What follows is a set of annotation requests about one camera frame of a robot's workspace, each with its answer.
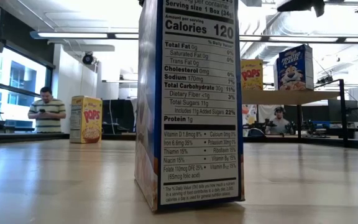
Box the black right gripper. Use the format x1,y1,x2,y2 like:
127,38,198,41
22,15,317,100
277,0,326,18

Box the blue Frosted Flakes cereal box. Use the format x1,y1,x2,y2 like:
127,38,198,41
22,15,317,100
134,0,246,213
278,44,314,91
273,57,280,91

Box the yellow Pops cereal box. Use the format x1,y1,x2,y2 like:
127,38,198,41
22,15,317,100
241,58,264,91
69,95,103,144

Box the black ceiling track light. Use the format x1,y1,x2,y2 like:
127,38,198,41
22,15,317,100
317,74,334,85

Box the plain white hanging cloth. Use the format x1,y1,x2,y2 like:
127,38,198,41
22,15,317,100
257,105,285,135

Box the white floral hanging cloth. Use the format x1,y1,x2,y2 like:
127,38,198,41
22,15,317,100
242,104,259,138

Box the person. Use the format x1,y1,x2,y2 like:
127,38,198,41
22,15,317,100
265,106,293,136
27,86,67,134

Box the dark dome-shaped object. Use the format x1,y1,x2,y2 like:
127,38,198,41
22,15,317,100
247,128,265,138

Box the overhead light bar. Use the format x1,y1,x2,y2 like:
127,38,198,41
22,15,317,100
29,30,358,44

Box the large glass window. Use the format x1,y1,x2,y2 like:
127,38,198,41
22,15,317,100
0,46,53,132

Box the wooden shelf with black frame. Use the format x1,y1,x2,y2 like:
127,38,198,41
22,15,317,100
242,78,350,148

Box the black dome ceiling camera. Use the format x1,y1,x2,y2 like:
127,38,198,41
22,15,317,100
81,52,94,65

